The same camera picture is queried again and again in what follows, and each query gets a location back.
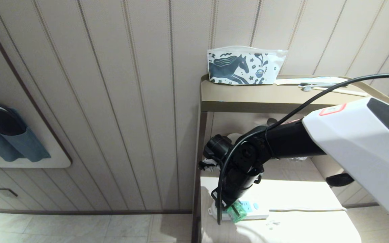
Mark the small grey wall plate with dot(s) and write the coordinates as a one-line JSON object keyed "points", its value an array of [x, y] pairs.
{"points": [[7, 192]]}

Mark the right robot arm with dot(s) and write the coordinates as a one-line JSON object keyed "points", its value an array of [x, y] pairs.
{"points": [[356, 141]]}

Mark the blue slippers in holder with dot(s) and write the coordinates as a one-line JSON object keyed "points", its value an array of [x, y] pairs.
{"points": [[22, 138]]}

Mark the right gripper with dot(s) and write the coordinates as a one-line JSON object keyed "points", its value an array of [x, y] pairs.
{"points": [[238, 184]]}

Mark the white power strip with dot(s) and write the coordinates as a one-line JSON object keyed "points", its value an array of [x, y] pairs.
{"points": [[257, 211]]}

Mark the beige side table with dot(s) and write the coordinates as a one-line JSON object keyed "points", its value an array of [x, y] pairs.
{"points": [[248, 96]]}

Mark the white toothbrush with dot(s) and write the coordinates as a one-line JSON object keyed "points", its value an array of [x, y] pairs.
{"points": [[343, 90]]}

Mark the horse print tissue pack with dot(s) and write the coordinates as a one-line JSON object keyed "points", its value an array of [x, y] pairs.
{"points": [[240, 67]]}

